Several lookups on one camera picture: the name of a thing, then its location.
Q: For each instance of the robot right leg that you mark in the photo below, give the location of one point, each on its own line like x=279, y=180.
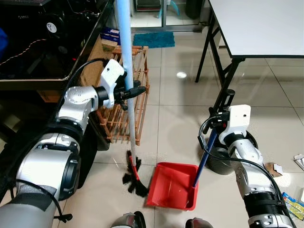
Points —
x=199, y=223

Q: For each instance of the black trolley suitcase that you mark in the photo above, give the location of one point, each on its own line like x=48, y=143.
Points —
x=89, y=161

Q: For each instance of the aluminium glass sliding door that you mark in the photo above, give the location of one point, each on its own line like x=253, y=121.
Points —
x=149, y=19

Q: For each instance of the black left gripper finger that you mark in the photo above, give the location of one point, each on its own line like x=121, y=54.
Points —
x=130, y=97
x=137, y=90

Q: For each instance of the black cooling fan with sticker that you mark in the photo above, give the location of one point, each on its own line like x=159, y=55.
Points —
x=53, y=27

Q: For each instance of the brown cardboard box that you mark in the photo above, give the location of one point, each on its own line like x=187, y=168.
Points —
x=97, y=52

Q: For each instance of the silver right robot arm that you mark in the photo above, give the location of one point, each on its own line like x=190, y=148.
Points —
x=251, y=175

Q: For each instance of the white table with black legs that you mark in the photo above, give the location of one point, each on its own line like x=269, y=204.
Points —
x=261, y=26

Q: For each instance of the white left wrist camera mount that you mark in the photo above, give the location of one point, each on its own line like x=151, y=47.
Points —
x=111, y=73

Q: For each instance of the blue printed paper boxes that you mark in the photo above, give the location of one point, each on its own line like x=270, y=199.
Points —
x=110, y=34

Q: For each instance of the black round waste bin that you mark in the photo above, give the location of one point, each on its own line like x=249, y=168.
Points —
x=221, y=164

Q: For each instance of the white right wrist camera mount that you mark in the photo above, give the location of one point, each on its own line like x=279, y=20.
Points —
x=239, y=118

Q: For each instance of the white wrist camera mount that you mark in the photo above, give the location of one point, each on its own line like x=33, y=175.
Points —
x=239, y=118
x=111, y=73

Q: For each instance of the robot leg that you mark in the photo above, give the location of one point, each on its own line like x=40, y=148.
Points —
x=199, y=223
x=128, y=221

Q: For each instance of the blue yellow snack wrapper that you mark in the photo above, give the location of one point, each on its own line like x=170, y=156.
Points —
x=292, y=204

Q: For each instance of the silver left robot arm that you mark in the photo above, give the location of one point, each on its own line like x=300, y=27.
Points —
x=47, y=161

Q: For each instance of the teal floor mat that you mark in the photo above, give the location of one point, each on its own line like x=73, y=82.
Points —
x=154, y=40

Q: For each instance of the black glass-top desk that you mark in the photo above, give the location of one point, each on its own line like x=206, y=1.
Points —
x=38, y=47

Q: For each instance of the blue fabric bag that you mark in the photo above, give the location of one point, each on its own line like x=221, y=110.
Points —
x=3, y=42

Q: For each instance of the white printed packet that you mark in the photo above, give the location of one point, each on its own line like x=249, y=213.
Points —
x=299, y=161

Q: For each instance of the wooden slatted rack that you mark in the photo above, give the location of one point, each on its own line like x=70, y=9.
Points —
x=114, y=123

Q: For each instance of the robot left leg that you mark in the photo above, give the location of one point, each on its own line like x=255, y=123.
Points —
x=128, y=221

